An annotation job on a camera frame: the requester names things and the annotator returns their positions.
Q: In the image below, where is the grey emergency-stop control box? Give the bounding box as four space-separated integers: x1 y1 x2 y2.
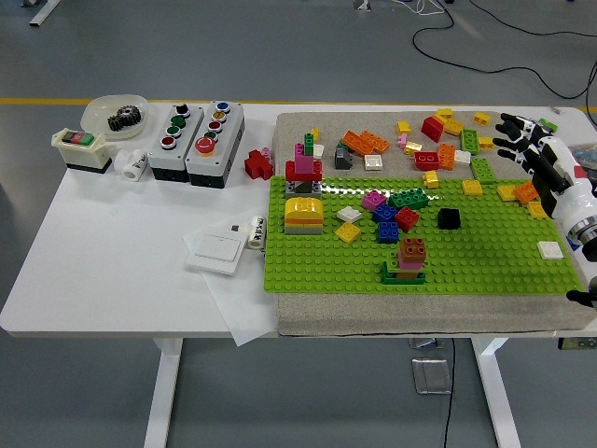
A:
185 100 246 190

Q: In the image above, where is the white floor cable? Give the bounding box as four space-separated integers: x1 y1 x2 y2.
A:
391 0 442 16

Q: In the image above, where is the grey four-button control box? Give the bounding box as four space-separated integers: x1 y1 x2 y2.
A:
147 103 206 183

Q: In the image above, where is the dark green long toy brick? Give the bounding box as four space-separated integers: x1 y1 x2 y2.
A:
387 187 431 210

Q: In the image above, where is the red toy brick with circles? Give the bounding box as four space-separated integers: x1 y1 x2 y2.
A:
413 151 442 172

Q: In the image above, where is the grey toy brick base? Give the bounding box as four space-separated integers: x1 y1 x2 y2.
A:
285 179 323 195

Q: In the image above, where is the tall pink toy brick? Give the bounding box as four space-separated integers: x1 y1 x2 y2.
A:
293 143 314 175

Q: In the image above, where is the table control panel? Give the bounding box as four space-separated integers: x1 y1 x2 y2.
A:
557 336 597 351

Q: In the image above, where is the wide red toy brick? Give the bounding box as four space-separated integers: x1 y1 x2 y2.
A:
284 160 324 182

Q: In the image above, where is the brown toy brick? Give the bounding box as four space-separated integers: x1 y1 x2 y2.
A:
398 236 427 262

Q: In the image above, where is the cream switch box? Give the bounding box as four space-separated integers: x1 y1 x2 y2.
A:
50 128 118 175

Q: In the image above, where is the green toy baseplate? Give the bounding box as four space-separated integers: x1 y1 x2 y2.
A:
262 175 584 296

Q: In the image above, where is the white wall switch plate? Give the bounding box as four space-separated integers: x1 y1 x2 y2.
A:
186 231 246 275

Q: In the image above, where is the yellow domed toy brick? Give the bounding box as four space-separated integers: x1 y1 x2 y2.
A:
284 196 325 218

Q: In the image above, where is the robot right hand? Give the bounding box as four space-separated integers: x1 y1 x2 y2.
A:
493 111 597 230

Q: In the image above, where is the thin black cable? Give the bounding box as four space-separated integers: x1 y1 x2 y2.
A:
442 336 456 448

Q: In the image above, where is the dark green toy frame brick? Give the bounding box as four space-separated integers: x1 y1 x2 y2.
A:
380 259 427 286

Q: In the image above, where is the white table leg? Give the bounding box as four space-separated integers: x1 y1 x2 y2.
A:
470 336 521 448
143 336 184 448

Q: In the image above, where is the black floor cable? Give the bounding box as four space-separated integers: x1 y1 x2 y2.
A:
467 0 597 38
412 0 597 100

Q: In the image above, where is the grey-brown mat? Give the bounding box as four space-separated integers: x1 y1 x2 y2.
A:
274 110 597 338

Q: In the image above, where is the white printed cylinder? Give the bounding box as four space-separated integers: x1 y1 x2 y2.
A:
245 215 268 250

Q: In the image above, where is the large red sloped toy brick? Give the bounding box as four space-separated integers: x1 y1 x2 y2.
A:
421 115 447 144

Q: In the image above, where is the clear bag of blue parts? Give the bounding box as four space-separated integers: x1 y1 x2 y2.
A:
571 143 597 169

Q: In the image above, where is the metal floor outlet plate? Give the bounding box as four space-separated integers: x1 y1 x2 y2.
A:
410 357 453 396

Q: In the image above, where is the white paper sheet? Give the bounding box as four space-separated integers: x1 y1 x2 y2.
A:
182 217 281 347

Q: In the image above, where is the red cross-shaped toy brick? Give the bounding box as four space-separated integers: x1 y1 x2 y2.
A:
244 148 275 181

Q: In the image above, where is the red square toy brick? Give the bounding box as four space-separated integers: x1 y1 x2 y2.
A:
394 205 420 233

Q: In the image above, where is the yellow flat toy brick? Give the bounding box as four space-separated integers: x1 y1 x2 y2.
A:
334 221 361 245

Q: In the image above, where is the orange long toy brick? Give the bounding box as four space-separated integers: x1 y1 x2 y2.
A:
342 130 374 155
356 131 392 155

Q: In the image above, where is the black toy brick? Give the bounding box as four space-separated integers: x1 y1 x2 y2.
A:
437 207 463 231

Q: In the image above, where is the white pipe tee fitting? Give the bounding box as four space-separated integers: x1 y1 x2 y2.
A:
114 147 149 181

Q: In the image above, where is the dark grey sloped toy brick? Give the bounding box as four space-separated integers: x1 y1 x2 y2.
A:
333 142 354 170

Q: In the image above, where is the grey flat toy brick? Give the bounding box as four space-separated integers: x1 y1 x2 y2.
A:
284 221 324 236

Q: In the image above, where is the white metal frame foot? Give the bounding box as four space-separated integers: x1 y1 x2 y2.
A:
21 0 62 27

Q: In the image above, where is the blue toy brick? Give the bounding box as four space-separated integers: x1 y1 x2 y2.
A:
376 220 401 245
371 203 398 224

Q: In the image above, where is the translucent white bowl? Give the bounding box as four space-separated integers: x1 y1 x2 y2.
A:
81 94 150 140

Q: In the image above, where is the black metal gear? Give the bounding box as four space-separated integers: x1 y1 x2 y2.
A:
107 105 144 132

